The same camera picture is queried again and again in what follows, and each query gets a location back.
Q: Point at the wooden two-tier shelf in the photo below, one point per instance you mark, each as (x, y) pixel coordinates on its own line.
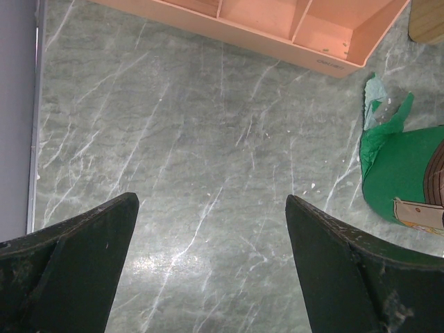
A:
(426, 21)

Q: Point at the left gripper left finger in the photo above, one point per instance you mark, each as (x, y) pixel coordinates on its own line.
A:
(64, 278)

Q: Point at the orange plastic file organizer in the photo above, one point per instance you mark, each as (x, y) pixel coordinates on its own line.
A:
(335, 38)

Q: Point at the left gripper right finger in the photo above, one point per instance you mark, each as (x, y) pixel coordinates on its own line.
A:
(352, 281)

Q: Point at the brown topped roll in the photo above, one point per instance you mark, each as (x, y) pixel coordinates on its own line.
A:
(402, 171)

